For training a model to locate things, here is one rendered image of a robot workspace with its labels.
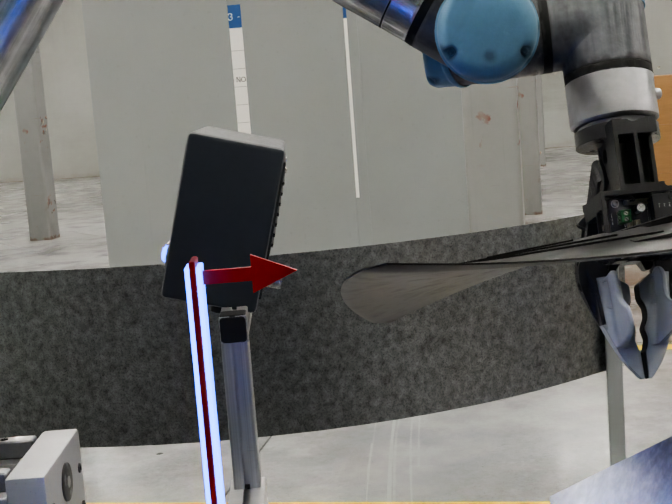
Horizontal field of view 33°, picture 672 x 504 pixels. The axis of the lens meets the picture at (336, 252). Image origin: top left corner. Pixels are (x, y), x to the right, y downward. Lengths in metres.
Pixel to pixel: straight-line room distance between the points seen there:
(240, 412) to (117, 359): 1.26
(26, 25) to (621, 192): 0.55
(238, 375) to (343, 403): 1.27
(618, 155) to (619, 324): 0.14
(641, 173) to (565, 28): 0.14
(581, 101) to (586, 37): 0.05
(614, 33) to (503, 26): 0.17
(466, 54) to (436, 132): 5.85
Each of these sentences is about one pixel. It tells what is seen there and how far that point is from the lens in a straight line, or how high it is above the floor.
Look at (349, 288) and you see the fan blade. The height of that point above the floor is 1.17.
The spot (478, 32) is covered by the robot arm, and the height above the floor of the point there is 1.32.
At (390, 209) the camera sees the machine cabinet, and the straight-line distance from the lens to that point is 6.75.
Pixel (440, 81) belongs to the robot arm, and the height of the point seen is 1.29.
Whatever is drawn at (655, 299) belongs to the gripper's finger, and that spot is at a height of 1.09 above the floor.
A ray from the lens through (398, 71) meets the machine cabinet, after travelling 6.70.
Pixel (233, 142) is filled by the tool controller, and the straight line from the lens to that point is 1.26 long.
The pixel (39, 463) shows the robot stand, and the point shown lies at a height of 0.99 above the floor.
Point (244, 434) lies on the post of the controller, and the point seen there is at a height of 0.92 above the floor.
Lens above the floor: 1.29
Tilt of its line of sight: 8 degrees down
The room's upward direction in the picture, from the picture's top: 4 degrees counter-clockwise
